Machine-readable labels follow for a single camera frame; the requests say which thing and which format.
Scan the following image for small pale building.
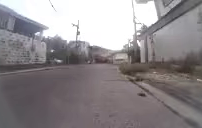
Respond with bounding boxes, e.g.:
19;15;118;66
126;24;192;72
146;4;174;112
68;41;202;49
111;50;130;65

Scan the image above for grey plastered building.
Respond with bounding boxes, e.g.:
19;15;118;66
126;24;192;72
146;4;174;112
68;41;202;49
135;0;202;68

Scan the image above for raised concrete pavement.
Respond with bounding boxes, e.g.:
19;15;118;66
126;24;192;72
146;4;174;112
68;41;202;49
125;71;202;128

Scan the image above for white stone wall house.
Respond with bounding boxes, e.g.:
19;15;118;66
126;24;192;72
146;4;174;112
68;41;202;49
0;0;50;66

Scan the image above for dry weeds patch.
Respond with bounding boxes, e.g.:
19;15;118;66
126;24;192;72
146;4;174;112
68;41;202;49
118;49;202;79

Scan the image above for thin utility pole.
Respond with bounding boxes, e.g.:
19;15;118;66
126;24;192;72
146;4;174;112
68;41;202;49
130;0;140;64

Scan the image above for overhead wires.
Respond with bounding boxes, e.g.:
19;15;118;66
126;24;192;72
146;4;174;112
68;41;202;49
48;0;58;13

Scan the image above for distant buildings cluster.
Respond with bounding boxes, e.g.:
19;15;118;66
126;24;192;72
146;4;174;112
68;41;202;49
43;34;114;65

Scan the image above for narrow concrete pavement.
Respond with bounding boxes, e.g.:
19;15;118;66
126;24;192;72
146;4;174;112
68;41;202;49
0;64;68;78

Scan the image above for utility pole with crossarms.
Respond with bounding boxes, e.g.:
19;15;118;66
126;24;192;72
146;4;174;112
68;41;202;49
71;19;81;64

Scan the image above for grey asphalt road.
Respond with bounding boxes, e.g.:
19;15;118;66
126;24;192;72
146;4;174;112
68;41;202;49
0;63;193;128

